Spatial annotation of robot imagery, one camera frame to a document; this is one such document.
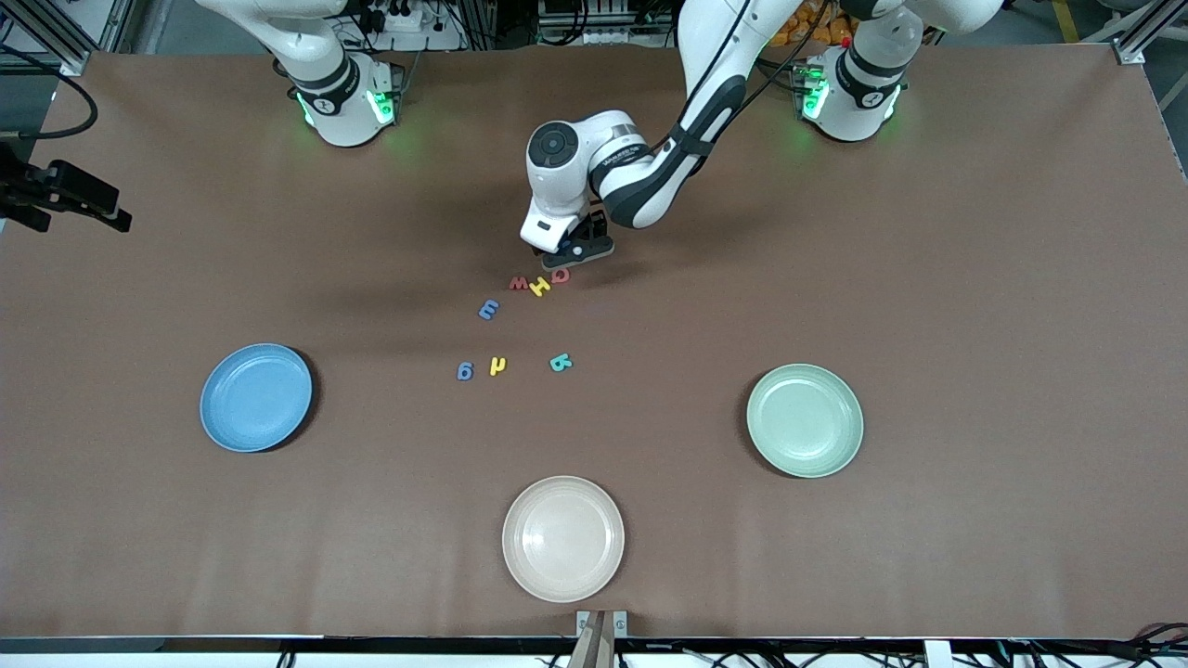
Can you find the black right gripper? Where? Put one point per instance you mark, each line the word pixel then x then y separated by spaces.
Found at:
pixel 45 186

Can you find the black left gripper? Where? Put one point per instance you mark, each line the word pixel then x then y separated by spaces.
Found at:
pixel 595 225

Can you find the yellow capital letter H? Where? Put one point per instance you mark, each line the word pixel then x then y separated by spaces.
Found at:
pixel 540 286

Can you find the blue capital letter E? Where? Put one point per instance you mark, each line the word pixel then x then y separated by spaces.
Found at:
pixel 489 309

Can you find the teal capital letter B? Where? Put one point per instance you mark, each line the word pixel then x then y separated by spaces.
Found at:
pixel 560 363

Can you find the yellow small letter h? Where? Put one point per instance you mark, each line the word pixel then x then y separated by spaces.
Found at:
pixel 497 367

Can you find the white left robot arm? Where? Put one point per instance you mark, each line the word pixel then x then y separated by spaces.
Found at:
pixel 557 186

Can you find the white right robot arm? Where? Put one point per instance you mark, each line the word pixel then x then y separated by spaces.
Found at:
pixel 339 116

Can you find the grey equipment rack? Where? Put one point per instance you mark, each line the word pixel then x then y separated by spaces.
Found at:
pixel 603 23

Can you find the white power strip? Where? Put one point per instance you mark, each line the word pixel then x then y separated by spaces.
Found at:
pixel 408 39

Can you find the blue plate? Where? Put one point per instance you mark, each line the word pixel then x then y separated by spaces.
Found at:
pixel 255 397

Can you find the pale green plate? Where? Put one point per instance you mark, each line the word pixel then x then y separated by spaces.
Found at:
pixel 805 420

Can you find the orange packets pile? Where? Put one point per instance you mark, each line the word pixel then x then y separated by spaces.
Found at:
pixel 831 28

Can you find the beige plate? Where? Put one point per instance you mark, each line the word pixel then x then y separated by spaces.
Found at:
pixel 563 538

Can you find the brown table cover sheet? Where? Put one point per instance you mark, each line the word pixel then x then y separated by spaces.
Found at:
pixel 928 278

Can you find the aluminium frame profile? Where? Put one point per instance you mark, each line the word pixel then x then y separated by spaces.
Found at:
pixel 1129 53
pixel 76 61

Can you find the grey metal bracket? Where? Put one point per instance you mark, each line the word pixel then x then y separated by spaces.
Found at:
pixel 620 624

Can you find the brown post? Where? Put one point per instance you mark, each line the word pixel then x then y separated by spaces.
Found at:
pixel 594 649

